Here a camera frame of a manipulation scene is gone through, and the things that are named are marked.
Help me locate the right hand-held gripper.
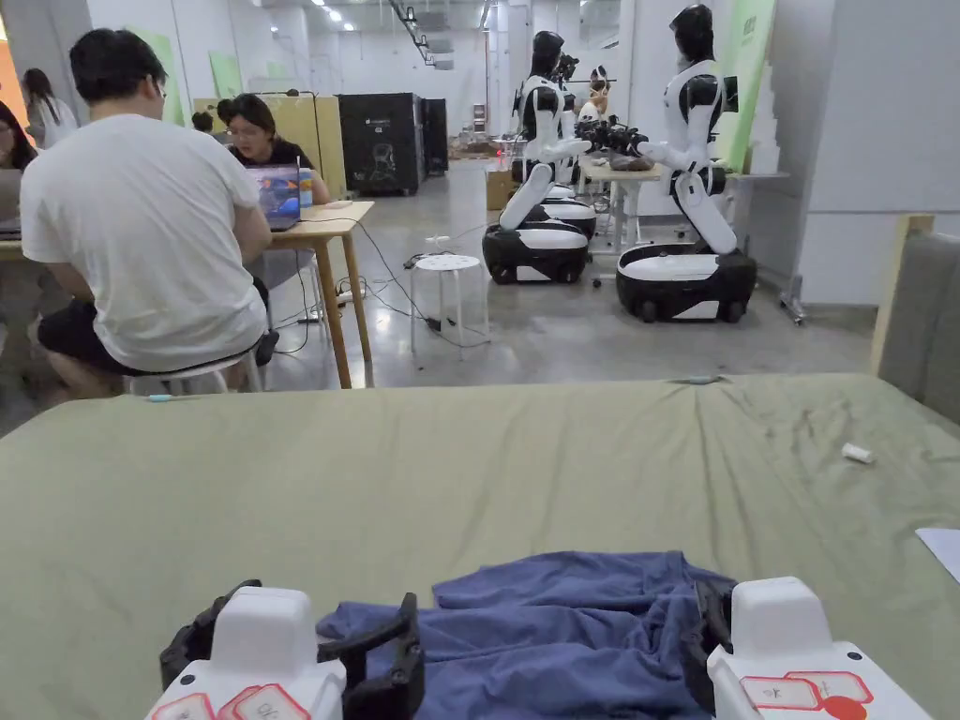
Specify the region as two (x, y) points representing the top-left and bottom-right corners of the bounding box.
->
(685, 576), (931, 720)

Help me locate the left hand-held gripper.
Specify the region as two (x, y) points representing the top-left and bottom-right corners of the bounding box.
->
(145, 578), (427, 720)

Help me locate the dark blue shirt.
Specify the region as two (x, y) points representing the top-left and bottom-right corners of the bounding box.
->
(314, 550), (740, 720)

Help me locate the bed with pale green sheet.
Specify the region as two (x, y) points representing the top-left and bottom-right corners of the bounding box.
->
(0, 373), (960, 720)

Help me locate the white paper sheet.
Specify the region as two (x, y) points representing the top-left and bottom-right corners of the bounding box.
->
(916, 527), (960, 585)

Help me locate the round white stool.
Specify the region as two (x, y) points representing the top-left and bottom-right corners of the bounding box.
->
(408, 254), (493, 355)
(123, 353), (264, 397)

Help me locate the white and black humanoid robot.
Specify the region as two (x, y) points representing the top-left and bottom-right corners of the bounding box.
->
(615, 3), (758, 324)
(481, 30), (598, 287)
(541, 51), (600, 243)

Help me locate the grey padded headboard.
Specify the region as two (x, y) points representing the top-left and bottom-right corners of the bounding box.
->
(873, 215), (960, 425)

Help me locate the grey chair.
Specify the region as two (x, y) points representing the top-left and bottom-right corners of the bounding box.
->
(258, 246), (328, 331)

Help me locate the wooden table with laptops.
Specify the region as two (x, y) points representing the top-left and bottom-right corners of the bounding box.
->
(0, 163), (376, 391)

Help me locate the wooden desk with white legs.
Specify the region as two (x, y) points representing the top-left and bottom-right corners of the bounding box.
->
(578, 158), (665, 252)

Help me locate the brown carton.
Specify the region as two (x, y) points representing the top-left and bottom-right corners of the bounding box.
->
(485, 168), (520, 212)

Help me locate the large black cabinet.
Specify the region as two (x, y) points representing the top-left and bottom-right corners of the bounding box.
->
(337, 92), (423, 200)

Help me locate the narrow black cabinet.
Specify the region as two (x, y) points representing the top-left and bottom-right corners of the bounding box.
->
(419, 97), (451, 178)

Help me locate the black floor cable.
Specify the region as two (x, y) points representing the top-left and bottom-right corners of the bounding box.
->
(333, 217), (496, 335)

